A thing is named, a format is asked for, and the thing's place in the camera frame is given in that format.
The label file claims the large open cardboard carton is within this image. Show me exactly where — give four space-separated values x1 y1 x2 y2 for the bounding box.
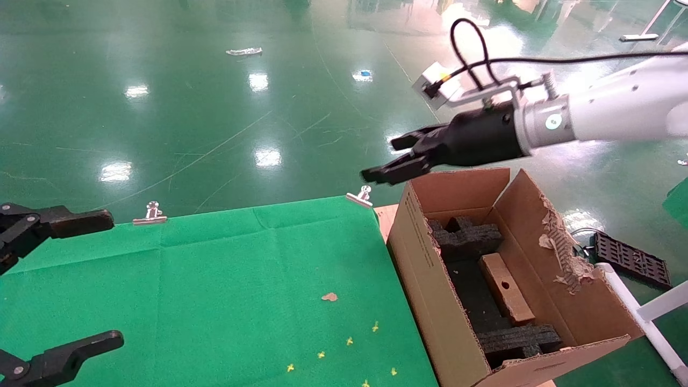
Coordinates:
387 168 644 387

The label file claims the green table cloth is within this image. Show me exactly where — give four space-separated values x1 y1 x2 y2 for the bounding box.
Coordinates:
0 195 439 387

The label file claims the silver binder clip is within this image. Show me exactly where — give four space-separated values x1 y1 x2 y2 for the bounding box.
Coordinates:
345 185 374 208
133 201 167 225

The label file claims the black plastic grid tray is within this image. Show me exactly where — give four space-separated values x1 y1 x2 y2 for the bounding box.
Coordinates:
593 231 672 290

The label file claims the thin floor cable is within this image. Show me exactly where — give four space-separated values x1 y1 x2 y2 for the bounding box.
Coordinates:
570 227 597 257

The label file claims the white pipe frame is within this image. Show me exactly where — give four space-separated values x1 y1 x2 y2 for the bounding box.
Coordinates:
596 262 688 385

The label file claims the black foam carton liner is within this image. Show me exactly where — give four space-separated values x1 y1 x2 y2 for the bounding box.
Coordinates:
445 257 511 335

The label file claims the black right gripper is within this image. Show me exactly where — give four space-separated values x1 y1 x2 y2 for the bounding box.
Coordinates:
360 101 531 186

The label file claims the green floor mat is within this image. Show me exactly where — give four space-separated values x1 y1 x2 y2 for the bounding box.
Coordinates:
662 177 688 229

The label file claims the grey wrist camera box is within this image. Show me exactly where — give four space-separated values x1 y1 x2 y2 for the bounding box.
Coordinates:
413 61 463 111

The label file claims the white floor stand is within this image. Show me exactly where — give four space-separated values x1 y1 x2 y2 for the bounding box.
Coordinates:
619 0 673 42

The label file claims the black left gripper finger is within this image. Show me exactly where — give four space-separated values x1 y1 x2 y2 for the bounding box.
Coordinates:
0 203 115 275
0 331 125 387

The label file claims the black sleeved camera cable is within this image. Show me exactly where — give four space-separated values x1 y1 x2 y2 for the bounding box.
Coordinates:
450 18 688 91

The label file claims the grey metal camera bracket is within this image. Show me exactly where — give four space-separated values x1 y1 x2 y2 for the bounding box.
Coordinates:
443 75 560 112

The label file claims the small brown cardboard box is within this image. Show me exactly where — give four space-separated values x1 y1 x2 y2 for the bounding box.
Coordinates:
478 253 536 327

